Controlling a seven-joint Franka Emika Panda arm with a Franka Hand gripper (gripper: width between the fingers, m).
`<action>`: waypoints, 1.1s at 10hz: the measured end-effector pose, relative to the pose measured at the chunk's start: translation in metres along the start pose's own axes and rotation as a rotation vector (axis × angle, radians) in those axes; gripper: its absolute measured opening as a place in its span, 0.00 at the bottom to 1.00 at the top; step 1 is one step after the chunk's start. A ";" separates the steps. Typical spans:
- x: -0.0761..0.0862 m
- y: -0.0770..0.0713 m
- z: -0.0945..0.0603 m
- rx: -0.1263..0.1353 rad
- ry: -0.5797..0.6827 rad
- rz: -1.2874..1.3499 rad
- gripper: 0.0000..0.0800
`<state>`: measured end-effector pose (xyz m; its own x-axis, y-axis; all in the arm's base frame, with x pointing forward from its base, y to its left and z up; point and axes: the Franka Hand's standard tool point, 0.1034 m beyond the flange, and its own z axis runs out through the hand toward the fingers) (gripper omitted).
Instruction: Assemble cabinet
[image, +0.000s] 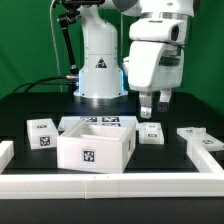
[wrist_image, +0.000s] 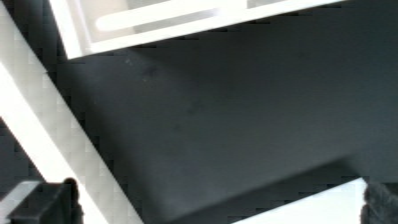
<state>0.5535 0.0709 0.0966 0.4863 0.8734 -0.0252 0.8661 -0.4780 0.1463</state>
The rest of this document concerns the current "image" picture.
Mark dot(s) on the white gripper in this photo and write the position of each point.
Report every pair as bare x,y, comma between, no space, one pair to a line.
156,60

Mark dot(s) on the white small door part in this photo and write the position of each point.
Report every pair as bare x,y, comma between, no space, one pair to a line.
150,133

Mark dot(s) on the white cabinet body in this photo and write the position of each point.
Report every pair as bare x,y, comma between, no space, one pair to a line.
96,148

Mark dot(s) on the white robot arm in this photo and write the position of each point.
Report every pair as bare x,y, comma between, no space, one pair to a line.
100,79

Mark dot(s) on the white flat panel with tags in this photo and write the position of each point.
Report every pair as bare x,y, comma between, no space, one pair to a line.
67,122

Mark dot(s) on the white small box part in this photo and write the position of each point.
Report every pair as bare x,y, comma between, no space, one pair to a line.
42,133

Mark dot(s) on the white U-shaped fence frame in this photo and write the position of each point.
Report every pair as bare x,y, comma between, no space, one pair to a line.
90,186

